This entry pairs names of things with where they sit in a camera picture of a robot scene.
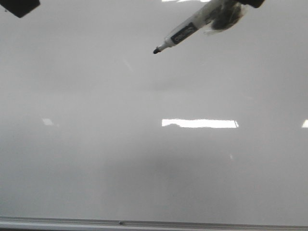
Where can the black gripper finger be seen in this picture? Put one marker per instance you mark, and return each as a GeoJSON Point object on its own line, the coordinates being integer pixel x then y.
{"type": "Point", "coordinates": [19, 8]}
{"type": "Point", "coordinates": [253, 3]}

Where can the white black whiteboard marker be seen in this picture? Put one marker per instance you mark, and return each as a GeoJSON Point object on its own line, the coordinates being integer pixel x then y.
{"type": "Point", "coordinates": [216, 15]}

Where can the white glossy whiteboard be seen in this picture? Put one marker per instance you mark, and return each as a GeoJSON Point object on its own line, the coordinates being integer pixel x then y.
{"type": "Point", "coordinates": [93, 125]}

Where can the grey aluminium whiteboard frame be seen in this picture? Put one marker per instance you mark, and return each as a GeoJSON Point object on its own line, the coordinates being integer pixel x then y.
{"type": "Point", "coordinates": [71, 224]}

